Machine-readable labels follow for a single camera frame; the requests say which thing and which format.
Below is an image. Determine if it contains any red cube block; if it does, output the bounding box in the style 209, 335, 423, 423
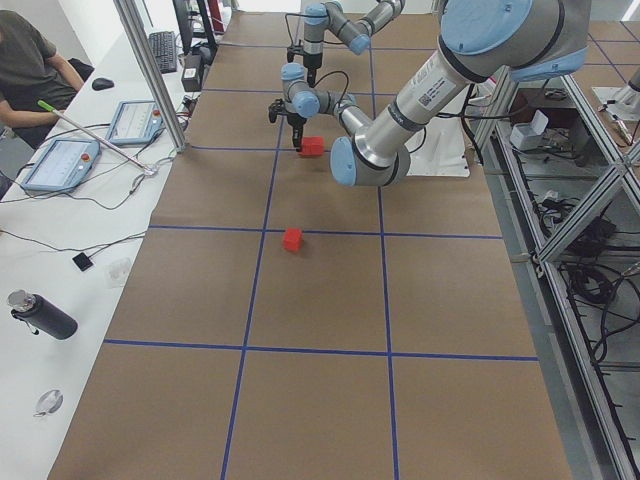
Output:
282, 228, 303, 253
298, 136, 325, 158

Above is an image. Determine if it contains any blue teach pendant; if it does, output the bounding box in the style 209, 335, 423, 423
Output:
21, 139, 101, 192
106, 100, 163, 147

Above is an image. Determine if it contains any black water bottle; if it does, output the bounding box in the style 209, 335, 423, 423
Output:
7, 290, 78, 340

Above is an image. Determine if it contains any blue teach pendant far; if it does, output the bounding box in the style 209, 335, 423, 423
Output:
106, 100, 163, 147

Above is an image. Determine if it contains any black computer mouse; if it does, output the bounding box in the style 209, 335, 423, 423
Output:
91, 77, 115, 91

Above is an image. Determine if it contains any black keyboard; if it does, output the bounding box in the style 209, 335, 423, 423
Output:
148, 31, 177, 74

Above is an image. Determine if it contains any blue teach pendant near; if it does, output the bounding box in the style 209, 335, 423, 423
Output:
21, 139, 101, 192

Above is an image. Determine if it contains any white column pedestal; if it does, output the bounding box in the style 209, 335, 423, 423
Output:
405, 118, 470, 178

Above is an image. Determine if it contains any black power adapter box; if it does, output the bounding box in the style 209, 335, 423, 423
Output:
181, 54, 203, 92

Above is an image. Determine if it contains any metal rod green tip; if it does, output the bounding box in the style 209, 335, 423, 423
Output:
37, 100, 158, 176

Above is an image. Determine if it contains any seated person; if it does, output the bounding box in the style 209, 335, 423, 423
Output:
1, 10, 84, 149

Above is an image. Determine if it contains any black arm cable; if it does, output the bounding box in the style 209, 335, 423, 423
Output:
312, 70, 361, 109

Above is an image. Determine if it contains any aluminium frame post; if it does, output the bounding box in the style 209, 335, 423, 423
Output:
113, 0, 186, 153

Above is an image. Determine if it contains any small black square pad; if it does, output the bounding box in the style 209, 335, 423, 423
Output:
72, 252, 94, 272

